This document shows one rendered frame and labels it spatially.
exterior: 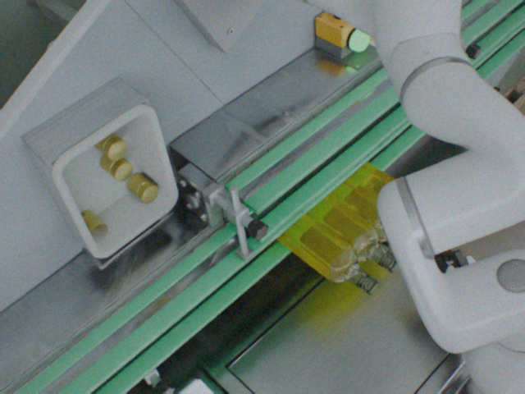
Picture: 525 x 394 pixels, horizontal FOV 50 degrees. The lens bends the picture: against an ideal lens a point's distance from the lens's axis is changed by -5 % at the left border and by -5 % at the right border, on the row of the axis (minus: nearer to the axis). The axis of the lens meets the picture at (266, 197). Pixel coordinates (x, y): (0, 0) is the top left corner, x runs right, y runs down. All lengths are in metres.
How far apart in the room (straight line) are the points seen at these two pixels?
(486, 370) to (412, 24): 0.43
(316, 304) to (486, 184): 0.63
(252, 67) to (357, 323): 0.51
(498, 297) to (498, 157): 0.14
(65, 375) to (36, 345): 0.07
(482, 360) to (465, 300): 0.19
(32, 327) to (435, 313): 0.65
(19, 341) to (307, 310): 0.51
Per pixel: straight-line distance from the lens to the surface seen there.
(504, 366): 0.76
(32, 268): 1.02
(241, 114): 1.06
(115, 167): 0.90
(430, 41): 0.63
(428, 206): 0.56
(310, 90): 1.10
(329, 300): 1.13
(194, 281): 0.98
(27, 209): 0.94
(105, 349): 0.96
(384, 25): 0.64
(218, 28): 0.95
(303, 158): 1.00
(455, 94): 0.57
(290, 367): 1.07
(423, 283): 0.59
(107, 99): 0.87
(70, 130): 0.84
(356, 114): 1.08
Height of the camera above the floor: 1.43
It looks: 30 degrees down
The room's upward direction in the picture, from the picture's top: 126 degrees clockwise
